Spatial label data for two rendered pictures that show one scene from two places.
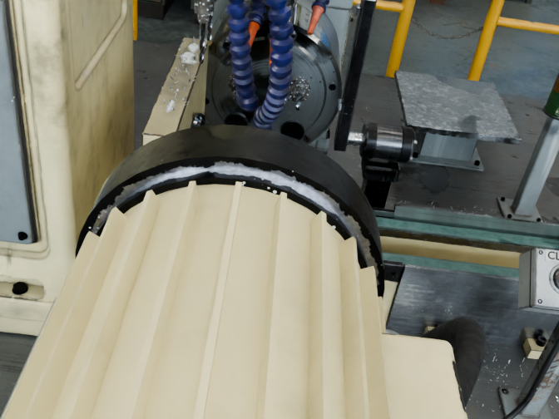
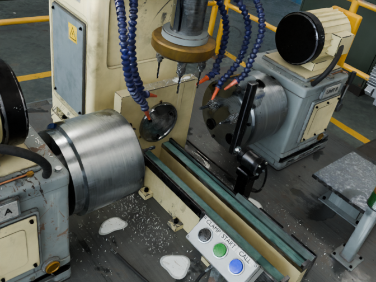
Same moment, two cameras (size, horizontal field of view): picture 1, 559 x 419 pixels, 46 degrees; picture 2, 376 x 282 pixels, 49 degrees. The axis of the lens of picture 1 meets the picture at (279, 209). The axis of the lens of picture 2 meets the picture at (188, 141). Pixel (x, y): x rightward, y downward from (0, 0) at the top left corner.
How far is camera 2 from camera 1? 0.78 m
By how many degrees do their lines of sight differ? 37
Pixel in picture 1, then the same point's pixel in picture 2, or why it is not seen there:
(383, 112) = not seen: hidden behind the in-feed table
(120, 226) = not seen: outside the picture
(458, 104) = (363, 183)
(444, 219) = (255, 212)
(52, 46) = (92, 47)
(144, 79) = not seen: hidden behind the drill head
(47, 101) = (89, 66)
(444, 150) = (342, 204)
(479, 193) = (336, 235)
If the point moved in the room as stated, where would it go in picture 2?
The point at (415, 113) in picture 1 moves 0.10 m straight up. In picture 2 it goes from (327, 172) to (337, 150)
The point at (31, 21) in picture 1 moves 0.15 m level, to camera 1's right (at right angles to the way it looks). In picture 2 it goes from (88, 36) to (114, 58)
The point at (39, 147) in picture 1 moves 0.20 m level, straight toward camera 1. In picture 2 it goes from (87, 81) to (38, 107)
